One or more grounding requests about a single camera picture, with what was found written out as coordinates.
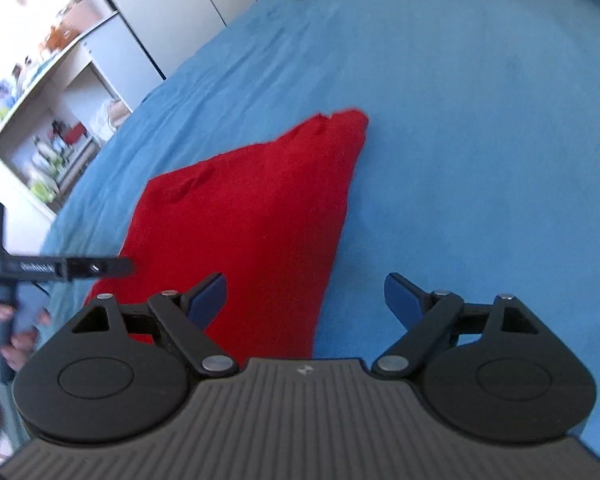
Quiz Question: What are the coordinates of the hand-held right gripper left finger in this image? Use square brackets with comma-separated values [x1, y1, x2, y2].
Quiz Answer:
[70, 272, 240, 376]

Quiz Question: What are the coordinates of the green bottle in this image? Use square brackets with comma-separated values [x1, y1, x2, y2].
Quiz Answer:
[30, 180, 62, 204]

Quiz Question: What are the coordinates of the red box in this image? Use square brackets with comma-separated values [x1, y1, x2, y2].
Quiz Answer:
[62, 122, 89, 147]

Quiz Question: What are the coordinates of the white wardrobe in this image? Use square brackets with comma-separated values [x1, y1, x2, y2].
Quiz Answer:
[82, 0, 261, 83]

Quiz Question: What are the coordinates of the red knit sweater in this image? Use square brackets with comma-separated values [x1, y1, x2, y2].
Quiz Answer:
[82, 108, 370, 361]

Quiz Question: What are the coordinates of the bed with blue sheet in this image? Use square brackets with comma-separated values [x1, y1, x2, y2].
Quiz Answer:
[10, 0, 600, 461]

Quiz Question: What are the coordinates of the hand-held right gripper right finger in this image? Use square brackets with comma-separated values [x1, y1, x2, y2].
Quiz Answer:
[371, 272, 541, 376]

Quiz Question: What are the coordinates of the white bag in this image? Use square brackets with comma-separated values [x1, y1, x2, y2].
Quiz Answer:
[97, 100, 134, 137]

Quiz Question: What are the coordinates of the person's left hand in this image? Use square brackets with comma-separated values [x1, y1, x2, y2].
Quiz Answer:
[0, 301, 51, 372]

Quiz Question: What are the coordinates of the white shelf unit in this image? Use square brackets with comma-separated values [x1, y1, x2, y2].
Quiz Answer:
[0, 10, 136, 221]

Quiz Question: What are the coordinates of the pink basket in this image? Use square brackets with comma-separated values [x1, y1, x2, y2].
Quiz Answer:
[55, 0, 108, 43]

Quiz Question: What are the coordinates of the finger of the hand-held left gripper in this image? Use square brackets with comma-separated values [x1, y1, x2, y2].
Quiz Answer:
[62, 256, 135, 280]

